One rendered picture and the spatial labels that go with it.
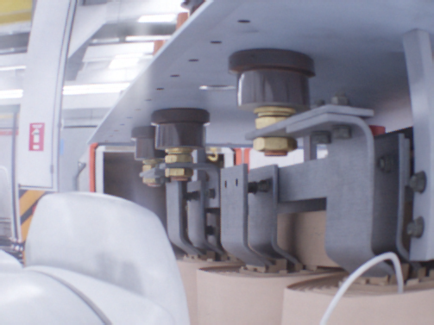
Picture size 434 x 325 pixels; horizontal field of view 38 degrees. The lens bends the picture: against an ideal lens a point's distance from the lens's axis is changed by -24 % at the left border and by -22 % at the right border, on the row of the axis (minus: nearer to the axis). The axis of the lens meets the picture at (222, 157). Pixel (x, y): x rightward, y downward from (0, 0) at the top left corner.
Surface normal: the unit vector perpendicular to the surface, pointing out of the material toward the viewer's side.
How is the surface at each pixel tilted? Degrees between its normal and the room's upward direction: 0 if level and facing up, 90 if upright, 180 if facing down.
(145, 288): 86
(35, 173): 90
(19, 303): 44
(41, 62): 90
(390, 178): 90
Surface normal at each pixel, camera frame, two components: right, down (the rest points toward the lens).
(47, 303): 0.66, -0.74
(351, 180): -0.97, -0.02
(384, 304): -0.62, -0.06
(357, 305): -0.82, -0.04
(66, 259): -0.17, -0.15
